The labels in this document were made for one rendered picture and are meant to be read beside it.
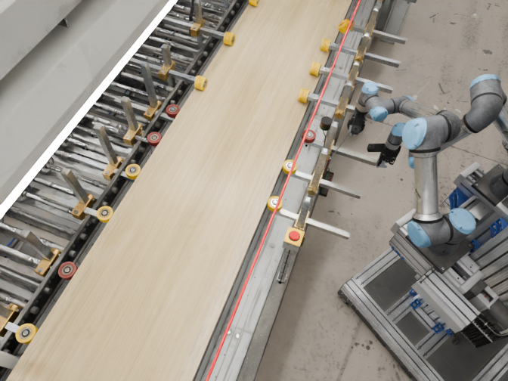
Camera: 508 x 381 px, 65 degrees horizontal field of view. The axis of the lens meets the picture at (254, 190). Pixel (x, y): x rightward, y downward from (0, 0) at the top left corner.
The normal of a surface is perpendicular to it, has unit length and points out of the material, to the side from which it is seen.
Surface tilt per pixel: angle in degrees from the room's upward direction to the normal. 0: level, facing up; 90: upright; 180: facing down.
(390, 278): 0
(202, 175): 0
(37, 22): 90
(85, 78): 61
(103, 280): 0
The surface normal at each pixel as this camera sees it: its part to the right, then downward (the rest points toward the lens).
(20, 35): 0.93, 0.32
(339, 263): 0.04, -0.52
